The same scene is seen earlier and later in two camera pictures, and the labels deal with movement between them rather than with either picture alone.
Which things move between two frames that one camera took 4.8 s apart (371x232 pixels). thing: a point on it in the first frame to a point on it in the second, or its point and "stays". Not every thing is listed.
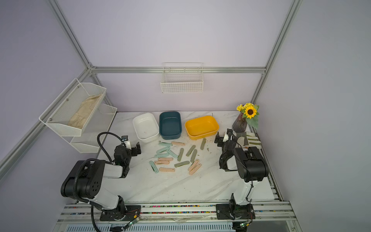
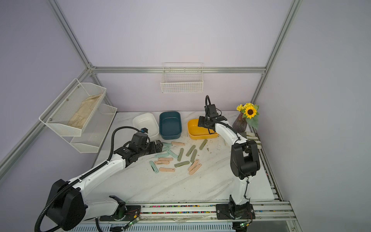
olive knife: (191, 150) stays
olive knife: (180, 154) stays
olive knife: (182, 163) stays
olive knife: (193, 155) stays
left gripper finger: (138, 148) to (159, 145)
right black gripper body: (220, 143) to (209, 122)
